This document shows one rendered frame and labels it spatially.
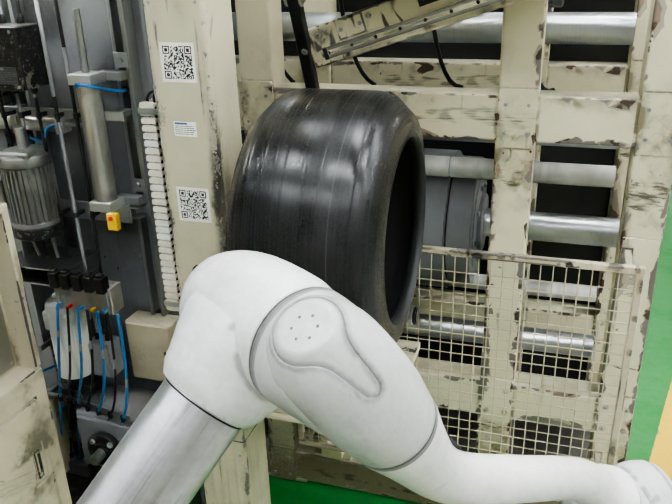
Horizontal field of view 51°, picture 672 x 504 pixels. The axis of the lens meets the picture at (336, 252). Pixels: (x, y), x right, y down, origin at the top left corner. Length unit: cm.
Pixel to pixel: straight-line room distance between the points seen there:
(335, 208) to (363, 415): 62
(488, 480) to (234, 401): 31
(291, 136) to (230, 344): 64
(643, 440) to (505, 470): 207
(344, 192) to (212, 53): 41
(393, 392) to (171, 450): 25
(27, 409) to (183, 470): 91
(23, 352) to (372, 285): 78
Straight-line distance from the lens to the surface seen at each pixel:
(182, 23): 143
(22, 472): 170
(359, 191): 122
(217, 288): 77
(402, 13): 169
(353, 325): 62
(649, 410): 312
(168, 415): 77
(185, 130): 147
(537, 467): 93
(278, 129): 131
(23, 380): 163
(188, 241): 156
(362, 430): 66
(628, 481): 110
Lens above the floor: 171
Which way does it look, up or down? 23 degrees down
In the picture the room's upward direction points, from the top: 2 degrees counter-clockwise
